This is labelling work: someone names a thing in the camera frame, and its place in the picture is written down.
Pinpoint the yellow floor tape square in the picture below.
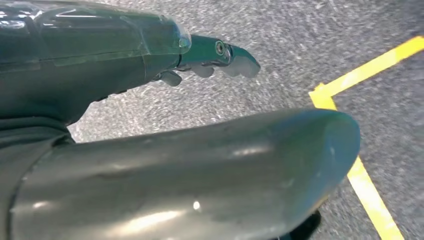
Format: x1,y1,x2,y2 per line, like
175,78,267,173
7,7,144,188
308,35,424,240

